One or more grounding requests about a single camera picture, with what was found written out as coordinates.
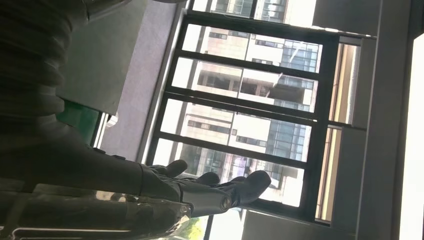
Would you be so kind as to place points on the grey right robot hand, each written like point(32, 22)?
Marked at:
point(66, 162)

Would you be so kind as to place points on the green conveyor belt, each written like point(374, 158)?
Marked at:
point(78, 121)

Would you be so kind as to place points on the white conveyor roller end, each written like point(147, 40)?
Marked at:
point(112, 121)

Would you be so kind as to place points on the black framed window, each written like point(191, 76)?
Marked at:
point(323, 99)

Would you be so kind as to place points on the silver conveyor metal frame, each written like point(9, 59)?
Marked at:
point(100, 130)

